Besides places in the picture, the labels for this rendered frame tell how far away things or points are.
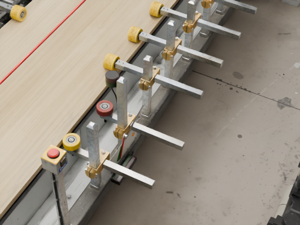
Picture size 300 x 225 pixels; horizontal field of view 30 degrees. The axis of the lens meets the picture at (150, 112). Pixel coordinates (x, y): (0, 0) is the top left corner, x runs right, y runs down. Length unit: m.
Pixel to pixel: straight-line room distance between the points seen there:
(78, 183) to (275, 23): 2.56
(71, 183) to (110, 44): 0.77
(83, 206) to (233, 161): 1.37
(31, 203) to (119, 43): 0.97
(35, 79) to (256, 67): 1.99
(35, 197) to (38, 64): 0.71
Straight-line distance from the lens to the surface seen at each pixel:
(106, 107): 2.65
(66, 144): 2.51
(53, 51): 2.97
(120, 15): 3.18
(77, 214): 2.54
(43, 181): 2.59
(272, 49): 4.48
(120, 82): 2.39
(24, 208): 2.55
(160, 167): 3.56
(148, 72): 2.65
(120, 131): 2.60
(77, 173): 2.77
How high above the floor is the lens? 2.84
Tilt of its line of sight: 47 degrees down
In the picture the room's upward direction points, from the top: 2 degrees clockwise
